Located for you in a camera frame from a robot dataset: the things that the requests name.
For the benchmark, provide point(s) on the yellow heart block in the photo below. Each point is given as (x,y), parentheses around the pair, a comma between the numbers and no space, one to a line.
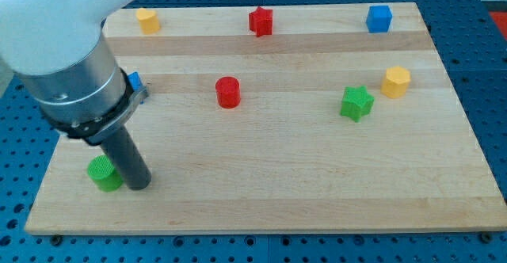
(148,21)

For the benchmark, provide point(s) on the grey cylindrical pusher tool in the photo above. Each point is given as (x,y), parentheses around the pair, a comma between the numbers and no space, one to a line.
(128,162)

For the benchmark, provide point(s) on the green cylinder block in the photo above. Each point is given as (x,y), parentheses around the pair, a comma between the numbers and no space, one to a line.
(103,174)

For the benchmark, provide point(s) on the small blue block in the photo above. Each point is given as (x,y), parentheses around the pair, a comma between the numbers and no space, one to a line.
(139,91)

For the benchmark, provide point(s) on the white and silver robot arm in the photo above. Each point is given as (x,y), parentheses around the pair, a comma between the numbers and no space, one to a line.
(58,50)

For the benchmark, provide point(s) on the red cylinder block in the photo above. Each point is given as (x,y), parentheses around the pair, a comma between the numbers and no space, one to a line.
(228,92)

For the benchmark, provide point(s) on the yellow hexagon block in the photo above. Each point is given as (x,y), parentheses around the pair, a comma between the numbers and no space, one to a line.
(396,81)

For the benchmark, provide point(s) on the wooden board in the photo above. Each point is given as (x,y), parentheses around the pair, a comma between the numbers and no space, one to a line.
(284,161)

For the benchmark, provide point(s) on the red star block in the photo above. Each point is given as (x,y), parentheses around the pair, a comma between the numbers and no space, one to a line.
(261,21)

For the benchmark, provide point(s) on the blue cube block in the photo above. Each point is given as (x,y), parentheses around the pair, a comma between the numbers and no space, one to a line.
(379,19)

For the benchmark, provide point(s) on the green star block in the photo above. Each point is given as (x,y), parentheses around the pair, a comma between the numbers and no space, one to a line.
(356,103)

